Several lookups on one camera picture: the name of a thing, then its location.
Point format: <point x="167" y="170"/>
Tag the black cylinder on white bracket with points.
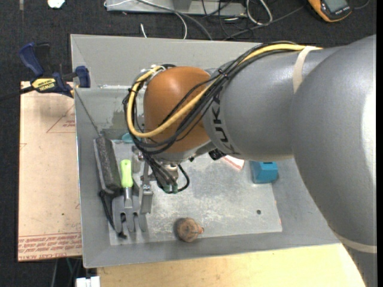
<point x="216" y="154"/>

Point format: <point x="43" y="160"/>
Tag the brown round toy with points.
<point x="186" y="229"/>

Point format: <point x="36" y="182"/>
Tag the white and red packet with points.
<point x="233" y="162"/>

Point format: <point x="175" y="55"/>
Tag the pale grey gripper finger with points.
<point x="146" y="200"/>
<point x="136" y="161"/>

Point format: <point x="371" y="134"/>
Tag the blue box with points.
<point x="264" y="172"/>

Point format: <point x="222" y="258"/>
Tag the brown cardboard board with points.
<point x="48" y="172"/>

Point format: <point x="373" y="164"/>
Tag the teal cup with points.
<point x="127" y="137"/>

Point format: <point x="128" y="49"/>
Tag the grey metal bin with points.
<point x="227" y="199"/>

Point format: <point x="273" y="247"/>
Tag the dark grey flat block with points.
<point x="106" y="163"/>

